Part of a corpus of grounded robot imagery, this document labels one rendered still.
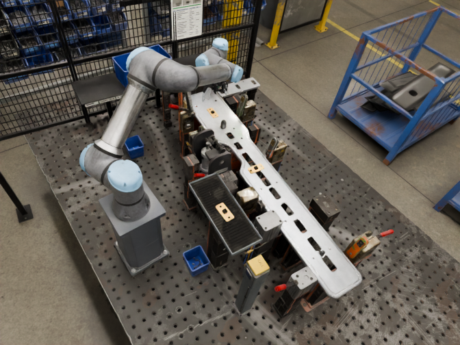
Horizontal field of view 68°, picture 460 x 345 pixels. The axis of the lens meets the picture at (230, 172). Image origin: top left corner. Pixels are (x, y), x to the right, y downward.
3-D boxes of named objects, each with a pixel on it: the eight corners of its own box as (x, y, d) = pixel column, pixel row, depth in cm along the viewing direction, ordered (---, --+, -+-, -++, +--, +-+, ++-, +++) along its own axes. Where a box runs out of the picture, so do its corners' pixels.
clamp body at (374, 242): (356, 276, 176) (387, 242, 148) (335, 289, 171) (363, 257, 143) (342, 259, 182) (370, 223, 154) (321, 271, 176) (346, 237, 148)
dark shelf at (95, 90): (222, 72, 225) (222, 68, 223) (81, 109, 191) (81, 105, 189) (207, 55, 237) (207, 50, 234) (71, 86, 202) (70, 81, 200)
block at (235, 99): (239, 134, 233) (245, 102, 211) (225, 139, 229) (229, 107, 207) (232, 125, 238) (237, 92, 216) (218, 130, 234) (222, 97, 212)
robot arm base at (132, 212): (122, 228, 136) (119, 214, 128) (107, 201, 143) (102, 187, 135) (157, 210, 143) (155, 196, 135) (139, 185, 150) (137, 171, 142)
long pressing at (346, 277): (369, 277, 145) (371, 276, 144) (329, 303, 136) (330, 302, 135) (213, 89, 215) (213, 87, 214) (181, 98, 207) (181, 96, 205)
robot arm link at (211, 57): (213, 64, 153) (227, 54, 159) (193, 54, 156) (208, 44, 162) (212, 79, 159) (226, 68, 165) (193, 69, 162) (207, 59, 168)
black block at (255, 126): (258, 161, 219) (266, 128, 197) (244, 167, 215) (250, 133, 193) (251, 153, 223) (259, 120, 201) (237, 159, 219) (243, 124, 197)
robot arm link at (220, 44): (208, 41, 161) (218, 34, 166) (207, 61, 169) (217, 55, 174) (222, 48, 158) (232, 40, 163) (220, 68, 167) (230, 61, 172)
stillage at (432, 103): (395, 83, 414) (440, 4, 341) (454, 123, 377) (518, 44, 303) (326, 116, 363) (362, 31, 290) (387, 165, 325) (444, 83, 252)
